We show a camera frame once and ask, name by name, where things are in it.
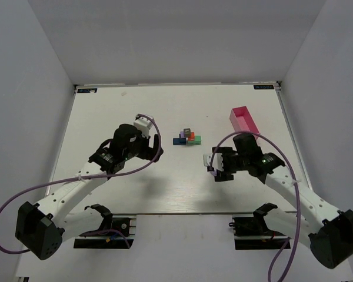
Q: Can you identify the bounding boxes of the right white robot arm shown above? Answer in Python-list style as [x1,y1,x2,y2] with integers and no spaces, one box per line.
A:
[203,132,353,269]

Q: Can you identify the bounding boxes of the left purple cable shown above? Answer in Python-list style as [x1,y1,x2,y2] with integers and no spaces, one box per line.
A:
[0,113,161,254]

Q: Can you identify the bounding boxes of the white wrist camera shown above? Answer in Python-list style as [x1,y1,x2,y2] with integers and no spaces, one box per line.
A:
[133,114,154,139]
[203,153,224,175]

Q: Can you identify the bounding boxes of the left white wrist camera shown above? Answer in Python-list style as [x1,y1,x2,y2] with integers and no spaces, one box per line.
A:
[133,114,154,139]

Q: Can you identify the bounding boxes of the dark blue wood block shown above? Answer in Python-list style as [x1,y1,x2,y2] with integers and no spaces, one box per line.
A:
[172,138,186,146]

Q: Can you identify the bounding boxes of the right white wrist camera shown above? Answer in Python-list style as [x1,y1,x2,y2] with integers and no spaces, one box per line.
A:
[203,153,224,175]

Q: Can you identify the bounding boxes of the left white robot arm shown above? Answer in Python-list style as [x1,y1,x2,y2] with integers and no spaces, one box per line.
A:
[15,115,163,260]

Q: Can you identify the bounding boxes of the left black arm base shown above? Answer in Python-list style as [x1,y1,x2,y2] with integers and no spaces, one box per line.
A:
[73,215,136,250]

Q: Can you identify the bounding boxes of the left blue table label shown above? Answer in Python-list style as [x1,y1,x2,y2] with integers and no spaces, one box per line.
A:
[77,88,98,93]

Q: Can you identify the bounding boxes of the grey wood block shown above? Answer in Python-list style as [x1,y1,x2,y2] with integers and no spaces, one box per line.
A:
[183,128,191,138]

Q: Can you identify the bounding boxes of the red wood block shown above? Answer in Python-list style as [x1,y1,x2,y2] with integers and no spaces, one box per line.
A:
[188,132,195,142]

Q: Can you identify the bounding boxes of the blue table label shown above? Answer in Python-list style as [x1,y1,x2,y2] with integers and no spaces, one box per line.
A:
[254,85,274,90]
[77,88,98,93]

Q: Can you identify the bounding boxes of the green wood block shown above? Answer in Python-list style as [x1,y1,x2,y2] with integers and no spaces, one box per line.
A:
[187,135,202,145]

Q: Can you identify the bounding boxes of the right blue table label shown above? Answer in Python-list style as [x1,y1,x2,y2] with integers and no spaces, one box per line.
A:
[254,85,274,90]

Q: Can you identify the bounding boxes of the pink plastic box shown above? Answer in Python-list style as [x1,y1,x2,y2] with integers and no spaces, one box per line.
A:
[229,106,259,133]

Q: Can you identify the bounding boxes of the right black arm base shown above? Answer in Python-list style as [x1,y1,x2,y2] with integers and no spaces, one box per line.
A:
[228,203,291,250]

